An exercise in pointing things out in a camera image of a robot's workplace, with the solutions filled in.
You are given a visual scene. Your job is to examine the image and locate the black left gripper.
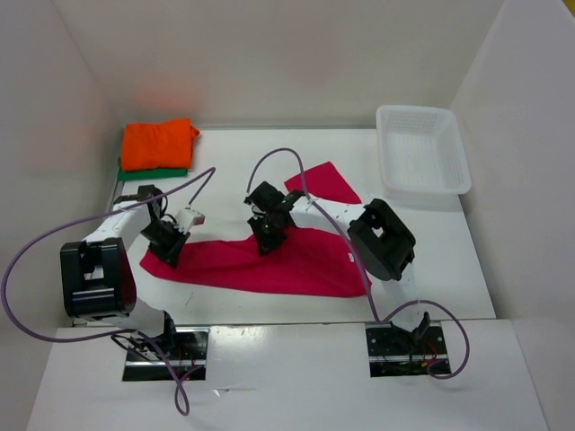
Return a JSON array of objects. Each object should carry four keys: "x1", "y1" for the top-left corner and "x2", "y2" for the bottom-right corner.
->
[{"x1": 139, "y1": 220, "x2": 190, "y2": 269}]

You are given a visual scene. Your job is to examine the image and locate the pink t-shirt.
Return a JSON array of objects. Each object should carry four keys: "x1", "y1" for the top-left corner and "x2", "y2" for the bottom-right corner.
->
[{"x1": 139, "y1": 161, "x2": 373, "y2": 299}]

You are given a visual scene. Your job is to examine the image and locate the green t-shirt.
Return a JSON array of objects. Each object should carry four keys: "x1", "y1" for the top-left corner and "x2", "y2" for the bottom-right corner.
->
[{"x1": 117, "y1": 157, "x2": 188, "y2": 181}]

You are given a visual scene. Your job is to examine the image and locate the orange t-shirt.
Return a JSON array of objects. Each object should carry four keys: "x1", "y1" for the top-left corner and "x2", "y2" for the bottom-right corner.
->
[{"x1": 120, "y1": 119, "x2": 200, "y2": 172}]

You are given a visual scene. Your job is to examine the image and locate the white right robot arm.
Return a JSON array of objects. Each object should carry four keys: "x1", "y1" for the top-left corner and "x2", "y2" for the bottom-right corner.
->
[{"x1": 243, "y1": 181, "x2": 418, "y2": 322}]

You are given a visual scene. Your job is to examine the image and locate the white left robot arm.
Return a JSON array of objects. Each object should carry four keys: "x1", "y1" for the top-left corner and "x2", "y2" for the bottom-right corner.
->
[{"x1": 60, "y1": 185, "x2": 205, "y2": 359}]

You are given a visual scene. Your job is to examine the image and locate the white plastic basket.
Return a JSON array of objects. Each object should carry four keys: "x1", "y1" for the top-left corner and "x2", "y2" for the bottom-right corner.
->
[{"x1": 376, "y1": 105, "x2": 472, "y2": 196}]

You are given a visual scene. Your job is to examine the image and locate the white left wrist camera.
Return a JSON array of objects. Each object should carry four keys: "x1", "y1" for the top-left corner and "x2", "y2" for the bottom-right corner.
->
[{"x1": 175, "y1": 207, "x2": 205, "y2": 233}]

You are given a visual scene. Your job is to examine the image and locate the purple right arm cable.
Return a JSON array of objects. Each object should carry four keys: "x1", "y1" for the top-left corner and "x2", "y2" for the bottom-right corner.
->
[{"x1": 247, "y1": 147, "x2": 471, "y2": 381}]

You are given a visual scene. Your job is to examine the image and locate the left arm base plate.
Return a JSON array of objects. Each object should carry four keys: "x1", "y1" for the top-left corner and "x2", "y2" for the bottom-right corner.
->
[{"x1": 122, "y1": 327, "x2": 211, "y2": 383}]

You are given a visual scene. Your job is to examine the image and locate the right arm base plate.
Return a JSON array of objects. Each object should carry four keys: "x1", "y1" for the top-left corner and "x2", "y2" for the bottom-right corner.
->
[{"x1": 365, "y1": 313, "x2": 452, "y2": 378}]

